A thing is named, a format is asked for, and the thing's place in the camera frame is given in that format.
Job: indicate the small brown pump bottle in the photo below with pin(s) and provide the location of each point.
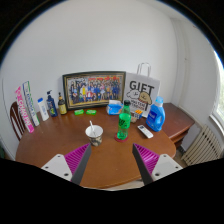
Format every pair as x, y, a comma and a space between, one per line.
62, 107

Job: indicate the framed group photo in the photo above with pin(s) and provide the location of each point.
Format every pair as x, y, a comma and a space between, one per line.
93, 90

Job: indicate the white lotion bottle blue cap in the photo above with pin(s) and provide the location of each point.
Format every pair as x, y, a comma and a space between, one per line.
43, 110

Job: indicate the brown wooden chair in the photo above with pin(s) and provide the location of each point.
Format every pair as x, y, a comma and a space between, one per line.
15, 120

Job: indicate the white paper gift bag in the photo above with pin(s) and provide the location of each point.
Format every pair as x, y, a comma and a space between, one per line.
141, 90

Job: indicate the tall pink printed box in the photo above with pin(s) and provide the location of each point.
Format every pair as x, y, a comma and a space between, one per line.
25, 111

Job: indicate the brown wooden side cabinet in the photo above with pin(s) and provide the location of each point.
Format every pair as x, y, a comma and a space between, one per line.
178, 120

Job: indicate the white wall radiator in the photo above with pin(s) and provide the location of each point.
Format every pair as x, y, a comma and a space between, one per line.
201, 146

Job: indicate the flat round red coaster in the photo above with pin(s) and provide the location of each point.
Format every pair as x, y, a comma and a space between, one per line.
116, 138

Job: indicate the white spoon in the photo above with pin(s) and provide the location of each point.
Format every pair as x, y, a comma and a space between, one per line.
92, 128

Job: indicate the blue tissue pack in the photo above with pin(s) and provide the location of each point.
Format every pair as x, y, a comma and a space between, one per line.
114, 108

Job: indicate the tall white printed box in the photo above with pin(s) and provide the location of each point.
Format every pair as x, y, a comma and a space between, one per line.
31, 103

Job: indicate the white window frame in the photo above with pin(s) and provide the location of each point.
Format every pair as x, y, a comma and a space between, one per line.
218, 113

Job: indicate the white remote control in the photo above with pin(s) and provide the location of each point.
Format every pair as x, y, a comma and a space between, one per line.
145, 131

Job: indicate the green plastic drink bottle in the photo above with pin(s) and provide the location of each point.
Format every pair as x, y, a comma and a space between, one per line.
124, 121

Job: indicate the dark blue pump bottle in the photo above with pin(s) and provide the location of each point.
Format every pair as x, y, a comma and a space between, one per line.
52, 106

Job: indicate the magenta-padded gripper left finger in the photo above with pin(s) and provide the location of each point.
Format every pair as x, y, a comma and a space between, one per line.
58, 166

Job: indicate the floral fabric pouch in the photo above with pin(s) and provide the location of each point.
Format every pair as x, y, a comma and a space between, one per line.
133, 119

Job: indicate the colourful puzzle cube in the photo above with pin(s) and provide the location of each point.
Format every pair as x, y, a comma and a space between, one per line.
138, 114

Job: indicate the patterned paper cup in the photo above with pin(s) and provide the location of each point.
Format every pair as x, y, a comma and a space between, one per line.
95, 140

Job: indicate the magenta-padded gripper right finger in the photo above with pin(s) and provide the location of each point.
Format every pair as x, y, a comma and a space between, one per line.
165, 166

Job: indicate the blue detergent bottle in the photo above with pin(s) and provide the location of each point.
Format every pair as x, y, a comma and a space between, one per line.
155, 116

